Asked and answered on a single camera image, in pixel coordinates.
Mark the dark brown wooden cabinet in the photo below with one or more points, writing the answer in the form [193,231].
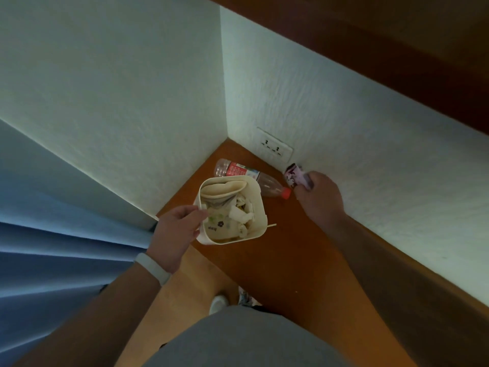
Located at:
[382,41]

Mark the beige paper bag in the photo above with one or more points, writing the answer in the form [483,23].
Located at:
[223,189]

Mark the blue curtain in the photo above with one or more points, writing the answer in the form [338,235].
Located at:
[57,244]

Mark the clear bottle with red label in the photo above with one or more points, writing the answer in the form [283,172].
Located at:
[238,170]

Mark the white wristband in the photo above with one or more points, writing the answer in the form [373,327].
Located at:
[153,268]

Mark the person's grey shirt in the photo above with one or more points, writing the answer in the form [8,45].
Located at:
[244,340]

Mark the person's right forearm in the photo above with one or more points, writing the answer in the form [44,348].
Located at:
[397,294]

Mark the pink printed packet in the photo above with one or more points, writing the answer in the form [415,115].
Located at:
[295,175]

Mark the person's white shoe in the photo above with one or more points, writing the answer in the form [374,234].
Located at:
[219,304]
[245,296]

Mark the crumpled white tissue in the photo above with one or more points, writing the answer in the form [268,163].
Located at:
[241,212]

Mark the person's left hand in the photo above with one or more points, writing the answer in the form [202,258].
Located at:
[170,236]

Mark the person's left forearm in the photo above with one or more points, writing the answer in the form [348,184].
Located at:
[95,321]

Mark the person's right hand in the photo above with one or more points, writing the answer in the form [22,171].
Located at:
[323,202]

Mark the white wall socket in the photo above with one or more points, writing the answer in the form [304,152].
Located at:
[274,145]

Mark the white flower print packet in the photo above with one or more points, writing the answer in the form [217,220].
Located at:
[223,227]

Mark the white plastic waste bin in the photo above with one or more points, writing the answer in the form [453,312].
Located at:
[259,217]

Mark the person's left thumb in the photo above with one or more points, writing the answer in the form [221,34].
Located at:
[193,215]

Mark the person's right fingers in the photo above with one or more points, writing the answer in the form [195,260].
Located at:
[303,191]

